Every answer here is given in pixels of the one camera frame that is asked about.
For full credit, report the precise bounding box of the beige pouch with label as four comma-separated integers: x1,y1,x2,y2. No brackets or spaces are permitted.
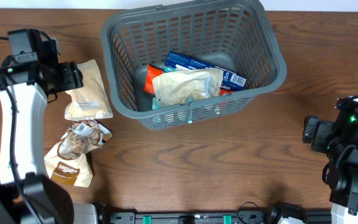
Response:
65,59,113,121

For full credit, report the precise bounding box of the orange cracker sleeve pack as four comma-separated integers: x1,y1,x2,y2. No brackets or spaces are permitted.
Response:
142,64,233,95

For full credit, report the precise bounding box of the tissue multipack blue side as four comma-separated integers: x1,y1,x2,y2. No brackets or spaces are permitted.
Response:
164,51,246,91

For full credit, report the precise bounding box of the beige paper pouch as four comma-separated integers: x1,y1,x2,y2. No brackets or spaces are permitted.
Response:
152,68,223,107

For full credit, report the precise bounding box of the teal snack packet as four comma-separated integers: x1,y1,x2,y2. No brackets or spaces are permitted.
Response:
152,96,194,110

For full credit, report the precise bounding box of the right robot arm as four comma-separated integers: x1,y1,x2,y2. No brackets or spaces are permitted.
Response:
302,95,358,223

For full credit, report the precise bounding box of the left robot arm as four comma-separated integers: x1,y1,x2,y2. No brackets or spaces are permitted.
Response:
0,61,98,223

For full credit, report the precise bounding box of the brown cookie snack pouch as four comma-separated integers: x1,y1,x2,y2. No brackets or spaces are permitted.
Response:
44,120,112,187

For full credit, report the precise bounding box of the grey plastic lattice basket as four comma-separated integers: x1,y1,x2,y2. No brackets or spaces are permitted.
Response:
101,0,287,129

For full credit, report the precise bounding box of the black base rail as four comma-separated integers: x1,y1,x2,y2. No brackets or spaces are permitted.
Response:
109,202,333,224

